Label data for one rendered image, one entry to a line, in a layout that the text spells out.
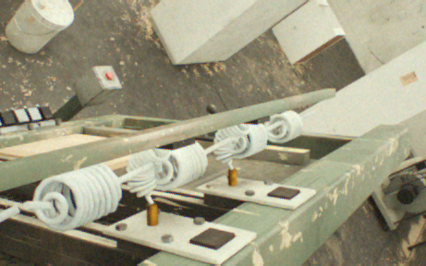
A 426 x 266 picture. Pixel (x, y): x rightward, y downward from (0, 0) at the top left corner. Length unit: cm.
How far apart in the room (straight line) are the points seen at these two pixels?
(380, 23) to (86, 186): 919
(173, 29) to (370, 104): 217
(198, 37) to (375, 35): 588
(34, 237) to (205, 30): 344
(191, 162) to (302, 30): 593
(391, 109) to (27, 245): 453
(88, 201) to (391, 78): 467
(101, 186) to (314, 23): 607
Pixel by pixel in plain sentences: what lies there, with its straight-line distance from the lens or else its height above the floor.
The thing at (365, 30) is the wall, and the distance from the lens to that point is 967.
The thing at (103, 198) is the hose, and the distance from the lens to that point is 56.
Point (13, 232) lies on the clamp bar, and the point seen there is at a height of 155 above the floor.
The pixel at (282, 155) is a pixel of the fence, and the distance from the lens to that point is 149.
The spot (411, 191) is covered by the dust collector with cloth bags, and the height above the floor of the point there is 57.
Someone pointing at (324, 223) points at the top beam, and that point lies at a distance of 90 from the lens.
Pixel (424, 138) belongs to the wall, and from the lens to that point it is 961.
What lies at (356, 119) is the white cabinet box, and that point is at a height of 77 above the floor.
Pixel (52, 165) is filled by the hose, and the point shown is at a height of 196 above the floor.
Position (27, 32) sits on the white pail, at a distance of 324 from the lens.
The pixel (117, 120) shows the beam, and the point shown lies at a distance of 214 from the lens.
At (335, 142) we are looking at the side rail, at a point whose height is 172.
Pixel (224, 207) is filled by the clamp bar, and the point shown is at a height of 180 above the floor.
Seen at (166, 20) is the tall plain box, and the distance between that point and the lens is 438.
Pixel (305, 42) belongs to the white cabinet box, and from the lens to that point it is 657.
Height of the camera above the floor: 231
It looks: 33 degrees down
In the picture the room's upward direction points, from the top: 58 degrees clockwise
